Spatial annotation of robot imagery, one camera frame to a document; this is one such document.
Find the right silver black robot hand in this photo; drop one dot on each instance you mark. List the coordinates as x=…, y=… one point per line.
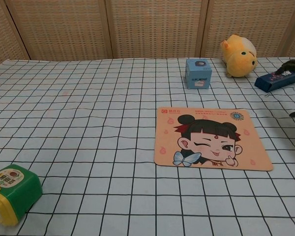
x=293, y=65

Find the cartoon girl mouse pad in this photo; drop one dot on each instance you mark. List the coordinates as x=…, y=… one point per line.
x=211, y=152

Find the dark blue long box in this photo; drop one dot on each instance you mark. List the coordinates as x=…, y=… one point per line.
x=273, y=82

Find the woven rattan screen panel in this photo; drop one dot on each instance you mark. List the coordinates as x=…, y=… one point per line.
x=61, y=29
x=157, y=29
x=273, y=24
x=0, y=37

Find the yellow plush toy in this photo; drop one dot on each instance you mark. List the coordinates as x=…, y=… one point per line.
x=238, y=61

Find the light blue small carton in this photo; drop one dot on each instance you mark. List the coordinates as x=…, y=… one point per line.
x=199, y=73

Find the blue checked tablecloth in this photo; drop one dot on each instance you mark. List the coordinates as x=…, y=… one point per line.
x=88, y=123

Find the green tub with yellow lid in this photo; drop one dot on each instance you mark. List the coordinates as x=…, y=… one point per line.
x=17, y=191

